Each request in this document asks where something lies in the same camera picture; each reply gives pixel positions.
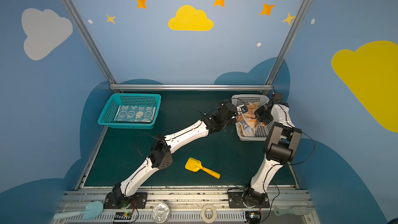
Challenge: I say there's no orange patterned towel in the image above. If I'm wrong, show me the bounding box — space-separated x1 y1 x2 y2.
237 102 265 137

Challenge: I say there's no grey plastic basket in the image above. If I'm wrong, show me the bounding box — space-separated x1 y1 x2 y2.
231 94 274 142

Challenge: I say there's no blue bunny towel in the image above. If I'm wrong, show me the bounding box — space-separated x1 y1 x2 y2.
114 105 157 123

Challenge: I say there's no teal plastic basket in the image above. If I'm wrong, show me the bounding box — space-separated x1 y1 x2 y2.
97 93 161 130

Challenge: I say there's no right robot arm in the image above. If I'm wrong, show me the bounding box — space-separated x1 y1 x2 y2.
242 100 303 208

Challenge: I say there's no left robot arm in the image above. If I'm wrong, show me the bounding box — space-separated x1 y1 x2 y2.
106 100 248 207

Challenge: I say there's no yellow toy shovel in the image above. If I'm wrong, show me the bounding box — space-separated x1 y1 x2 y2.
185 158 220 179

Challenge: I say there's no grey-green brush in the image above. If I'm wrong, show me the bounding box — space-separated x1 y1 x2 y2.
273 206 311 216

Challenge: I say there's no right circuit board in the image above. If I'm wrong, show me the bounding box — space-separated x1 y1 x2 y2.
245 212 261 224

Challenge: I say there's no circuit board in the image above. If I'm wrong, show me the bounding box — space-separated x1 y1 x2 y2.
113 212 134 224
245 212 261 224

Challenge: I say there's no white tape roll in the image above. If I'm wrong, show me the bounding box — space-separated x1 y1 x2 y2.
201 204 217 224

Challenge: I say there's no clear round lid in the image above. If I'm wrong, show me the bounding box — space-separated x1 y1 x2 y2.
152 203 171 224

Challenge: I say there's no left circuit board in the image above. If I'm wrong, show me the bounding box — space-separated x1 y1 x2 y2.
113 212 134 224

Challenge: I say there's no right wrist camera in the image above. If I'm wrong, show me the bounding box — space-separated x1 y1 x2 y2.
271 92 283 103

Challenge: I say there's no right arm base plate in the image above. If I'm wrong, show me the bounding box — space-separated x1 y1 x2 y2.
227 190 271 208

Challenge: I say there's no aluminium front rail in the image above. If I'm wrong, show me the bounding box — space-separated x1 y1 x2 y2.
51 186 320 224

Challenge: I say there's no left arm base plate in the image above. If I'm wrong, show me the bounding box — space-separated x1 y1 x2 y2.
104 192 148 209

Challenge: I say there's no aluminium frame right post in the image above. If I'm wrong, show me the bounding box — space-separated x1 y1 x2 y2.
261 0 313 95

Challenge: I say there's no aluminium frame post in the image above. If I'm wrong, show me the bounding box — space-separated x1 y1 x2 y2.
61 0 117 84
261 0 313 95

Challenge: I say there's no aluminium frame left post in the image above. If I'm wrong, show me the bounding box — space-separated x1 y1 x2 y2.
61 0 117 84

